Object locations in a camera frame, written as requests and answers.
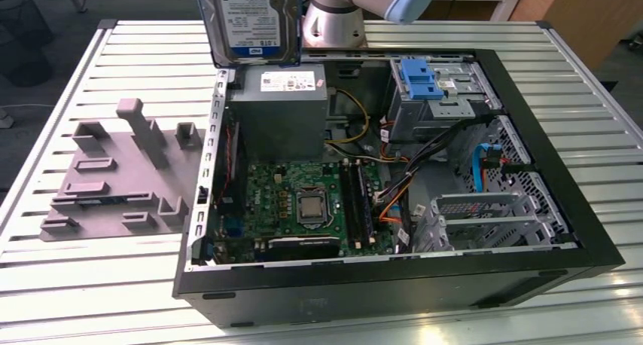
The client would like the blue data wire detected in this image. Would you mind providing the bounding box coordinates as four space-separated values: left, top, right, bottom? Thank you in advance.
470 143 503 194

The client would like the coloured disk power wire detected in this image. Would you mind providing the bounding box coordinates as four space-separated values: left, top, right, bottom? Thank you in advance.
479 148 511 173

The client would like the hard disk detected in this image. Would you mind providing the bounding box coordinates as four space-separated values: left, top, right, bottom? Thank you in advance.
194 0 304 69

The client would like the metal disk bay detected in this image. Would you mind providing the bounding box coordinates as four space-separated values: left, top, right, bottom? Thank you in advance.
411 192 577 254

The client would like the black RAM slot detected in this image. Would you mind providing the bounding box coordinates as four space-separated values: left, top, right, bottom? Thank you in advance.
339 158 362 250

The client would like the silver CPU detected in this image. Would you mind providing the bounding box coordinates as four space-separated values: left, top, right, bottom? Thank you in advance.
299 198 327 218

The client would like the CPU socket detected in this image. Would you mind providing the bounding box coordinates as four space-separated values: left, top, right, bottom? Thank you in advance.
292 185 336 228

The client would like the green motherboard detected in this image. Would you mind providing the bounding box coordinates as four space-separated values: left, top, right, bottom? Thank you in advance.
240 160 398 261

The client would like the grey power supply unit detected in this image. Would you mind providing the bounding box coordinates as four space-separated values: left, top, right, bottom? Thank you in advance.
228 62 331 161

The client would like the black graphics card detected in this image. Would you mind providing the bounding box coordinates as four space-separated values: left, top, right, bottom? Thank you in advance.
254 234 343 262

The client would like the metal drive cage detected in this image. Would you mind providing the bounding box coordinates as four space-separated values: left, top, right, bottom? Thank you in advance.
388 56 503 142

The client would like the blue drive latch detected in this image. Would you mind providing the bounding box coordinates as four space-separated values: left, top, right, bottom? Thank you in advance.
400 58 448 101

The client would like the blue card latch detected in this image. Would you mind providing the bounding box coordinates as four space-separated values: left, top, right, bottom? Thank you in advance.
199 236 215 265

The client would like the black PC case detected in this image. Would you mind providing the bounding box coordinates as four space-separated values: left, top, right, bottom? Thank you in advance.
172 47 629 328

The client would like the grey parts rack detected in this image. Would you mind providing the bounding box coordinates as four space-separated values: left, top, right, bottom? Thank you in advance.
39 98 207 244

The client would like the wooden cabinet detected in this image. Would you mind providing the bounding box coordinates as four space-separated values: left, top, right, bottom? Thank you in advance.
510 0 643 73

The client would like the black bin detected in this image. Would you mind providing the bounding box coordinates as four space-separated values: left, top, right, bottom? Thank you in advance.
0 0 55 88

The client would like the yellow black wire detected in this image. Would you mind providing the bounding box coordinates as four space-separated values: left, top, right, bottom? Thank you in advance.
324 88 372 150

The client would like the orange wire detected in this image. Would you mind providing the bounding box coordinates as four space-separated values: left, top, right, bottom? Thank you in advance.
379 200 406 225

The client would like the black wire bundle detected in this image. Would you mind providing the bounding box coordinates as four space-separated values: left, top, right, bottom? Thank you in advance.
374 114 503 206

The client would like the white box with cable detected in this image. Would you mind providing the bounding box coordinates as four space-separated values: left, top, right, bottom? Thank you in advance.
0 102 56 130

